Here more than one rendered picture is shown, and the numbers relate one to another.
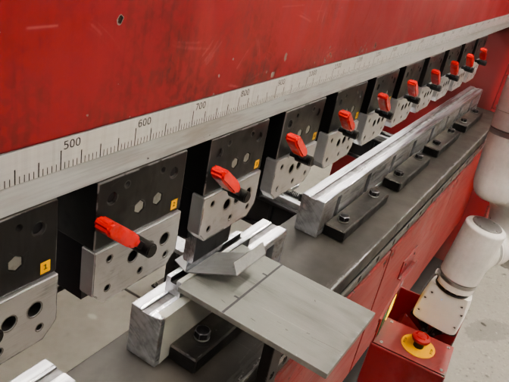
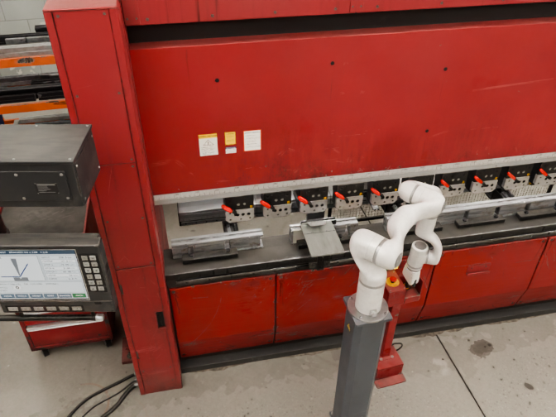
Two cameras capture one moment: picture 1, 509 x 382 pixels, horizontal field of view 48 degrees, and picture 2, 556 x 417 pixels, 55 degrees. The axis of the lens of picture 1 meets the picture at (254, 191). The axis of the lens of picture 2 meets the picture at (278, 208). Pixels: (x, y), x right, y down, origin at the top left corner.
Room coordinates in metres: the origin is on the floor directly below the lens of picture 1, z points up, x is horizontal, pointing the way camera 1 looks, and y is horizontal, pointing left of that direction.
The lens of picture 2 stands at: (-0.83, -1.61, 2.90)
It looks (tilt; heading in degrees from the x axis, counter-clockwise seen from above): 38 degrees down; 51
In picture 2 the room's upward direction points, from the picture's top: 1 degrees clockwise
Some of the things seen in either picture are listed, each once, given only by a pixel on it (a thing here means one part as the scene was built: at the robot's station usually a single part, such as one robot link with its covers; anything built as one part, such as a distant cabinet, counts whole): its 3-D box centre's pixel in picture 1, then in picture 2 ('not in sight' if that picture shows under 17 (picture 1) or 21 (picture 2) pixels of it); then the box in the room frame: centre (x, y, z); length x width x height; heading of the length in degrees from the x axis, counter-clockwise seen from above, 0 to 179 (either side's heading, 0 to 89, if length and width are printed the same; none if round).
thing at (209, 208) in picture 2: not in sight; (364, 191); (1.30, 0.14, 0.93); 2.30 x 0.14 x 0.10; 153
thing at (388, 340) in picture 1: (413, 342); (398, 282); (1.02, -0.42, 0.75); 0.20 x 0.16 x 0.18; 158
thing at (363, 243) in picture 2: not in sight; (369, 256); (0.56, -0.54, 1.30); 0.19 x 0.12 x 0.24; 102
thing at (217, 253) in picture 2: not in sight; (210, 256); (0.24, 0.28, 0.89); 0.30 x 0.05 x 0.03; 153
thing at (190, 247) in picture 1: (208, 236); (315, 213); (0.80, 0.06, 1.05); 0.10 x 0.02 x 0.10; 153
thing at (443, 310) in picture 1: (444, 302); (412, 271); (1.06, -0.46, 0.85); 0.10 x 0.07 x 0.11; 68
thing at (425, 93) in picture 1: (416, 78); (482, 176); (1.67, -0.39, 1.18); 0.15 x 0.09 x 0.17; 153
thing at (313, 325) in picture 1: (278, 302); (321, 238); (0.74, -0.07, 1.00); 0.26 x 0.18 x 0.01; 63
